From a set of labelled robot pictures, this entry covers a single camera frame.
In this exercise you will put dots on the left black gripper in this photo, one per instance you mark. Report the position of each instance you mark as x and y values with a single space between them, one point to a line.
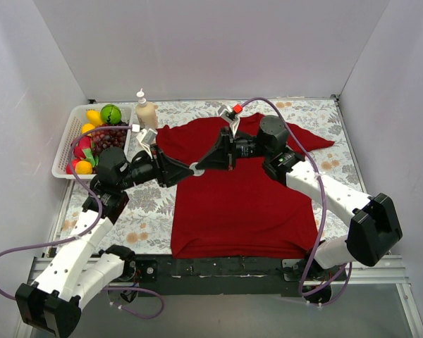
159 166

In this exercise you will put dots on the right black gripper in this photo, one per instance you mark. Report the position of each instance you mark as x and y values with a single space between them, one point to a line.
229 149

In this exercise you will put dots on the round patterned brooch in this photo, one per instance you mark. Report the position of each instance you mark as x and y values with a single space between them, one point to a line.
195 171

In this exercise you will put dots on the red t-shirt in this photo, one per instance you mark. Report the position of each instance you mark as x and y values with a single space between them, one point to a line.
233 213

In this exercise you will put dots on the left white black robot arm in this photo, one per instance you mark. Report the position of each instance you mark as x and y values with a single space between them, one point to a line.
55 300

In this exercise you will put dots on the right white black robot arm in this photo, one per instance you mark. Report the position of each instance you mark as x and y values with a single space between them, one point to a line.
373 225

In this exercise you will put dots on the floral tablecloth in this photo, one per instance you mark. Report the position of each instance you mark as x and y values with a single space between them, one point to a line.
146 223

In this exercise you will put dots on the cream lotion pump bottle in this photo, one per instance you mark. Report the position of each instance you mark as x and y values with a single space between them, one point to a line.
146 111

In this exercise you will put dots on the purple toy grapes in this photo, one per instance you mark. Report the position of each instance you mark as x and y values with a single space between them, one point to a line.
105 139

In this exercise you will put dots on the green toy apple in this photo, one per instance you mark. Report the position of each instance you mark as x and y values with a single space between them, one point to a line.
111 114

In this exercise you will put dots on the pink toy dragon fruit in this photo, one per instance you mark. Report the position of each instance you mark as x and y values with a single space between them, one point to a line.
83 149

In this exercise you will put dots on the red yellow toy peach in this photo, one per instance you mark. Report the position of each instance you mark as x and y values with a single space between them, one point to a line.
81 167

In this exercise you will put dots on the yellow toy mango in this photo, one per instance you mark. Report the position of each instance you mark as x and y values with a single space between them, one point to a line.
94 117

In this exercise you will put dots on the orange toy fruit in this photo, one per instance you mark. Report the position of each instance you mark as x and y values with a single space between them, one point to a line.
87 129

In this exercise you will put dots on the white plastic fruit basket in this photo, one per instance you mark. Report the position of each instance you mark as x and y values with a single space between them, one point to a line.
77 119

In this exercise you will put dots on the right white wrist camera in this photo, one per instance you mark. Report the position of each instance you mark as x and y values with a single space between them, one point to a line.
231 116

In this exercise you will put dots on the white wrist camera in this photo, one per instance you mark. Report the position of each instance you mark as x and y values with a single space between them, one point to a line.
145 138
231 116

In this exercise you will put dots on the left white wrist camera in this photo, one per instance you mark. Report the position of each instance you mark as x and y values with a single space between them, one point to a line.
145 138

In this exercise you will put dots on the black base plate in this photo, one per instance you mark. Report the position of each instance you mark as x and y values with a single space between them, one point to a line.
230 275

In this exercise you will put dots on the aluminium frame rail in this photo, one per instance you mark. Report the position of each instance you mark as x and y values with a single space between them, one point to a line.
389 270

